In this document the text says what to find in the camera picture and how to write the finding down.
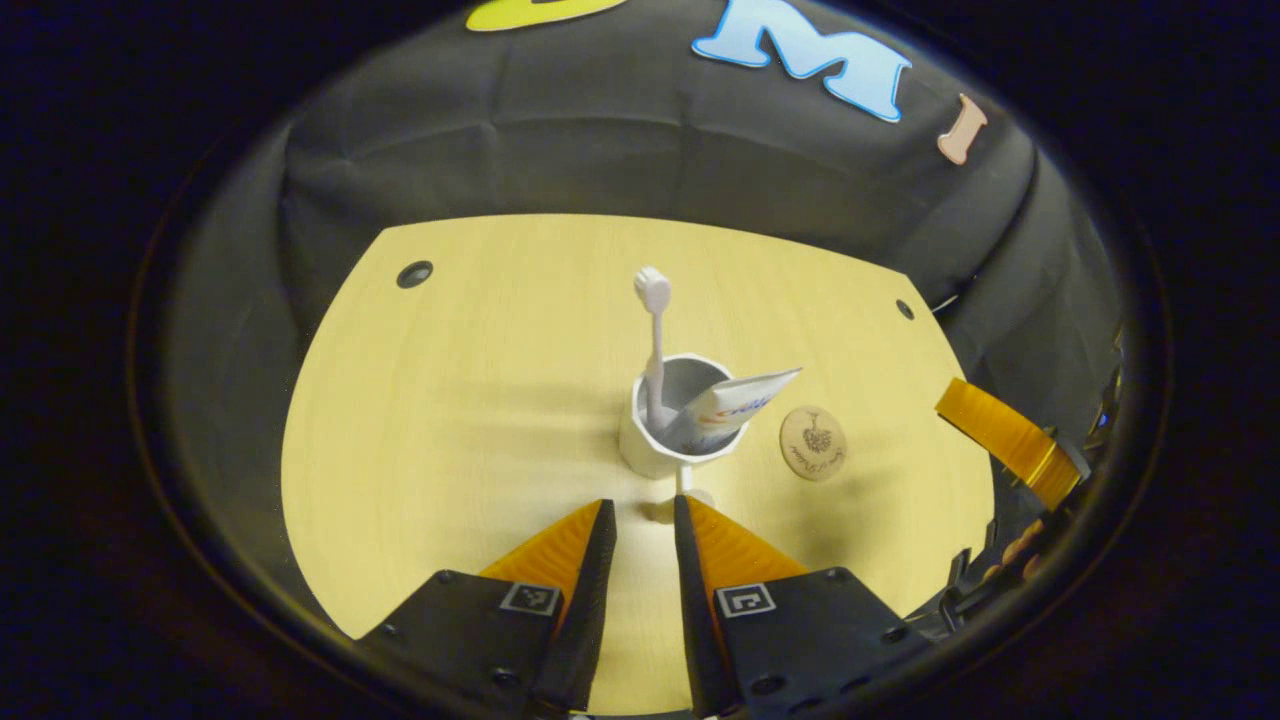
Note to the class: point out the white toothbrush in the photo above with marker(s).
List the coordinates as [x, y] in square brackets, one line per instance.
[653, 290]

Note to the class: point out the white toothpaste tube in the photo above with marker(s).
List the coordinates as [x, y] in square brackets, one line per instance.
[740, 400]

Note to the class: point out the black desk grommet hole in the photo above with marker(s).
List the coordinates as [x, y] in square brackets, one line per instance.
[905, 309]
[414, 274]

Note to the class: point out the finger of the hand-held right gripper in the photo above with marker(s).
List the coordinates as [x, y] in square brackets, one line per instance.
[1000, 435]

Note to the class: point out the white cup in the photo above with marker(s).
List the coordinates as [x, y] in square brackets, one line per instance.
[650, 455]

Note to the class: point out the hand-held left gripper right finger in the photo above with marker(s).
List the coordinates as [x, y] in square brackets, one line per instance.
[692, 600]

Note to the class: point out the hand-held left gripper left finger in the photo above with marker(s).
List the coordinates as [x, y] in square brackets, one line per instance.
[595, 600]

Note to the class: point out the round wooden coaster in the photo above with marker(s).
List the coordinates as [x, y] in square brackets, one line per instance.
[813, 443]

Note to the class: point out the black backdrop cloth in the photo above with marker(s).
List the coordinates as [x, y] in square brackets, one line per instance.
[600, 170]

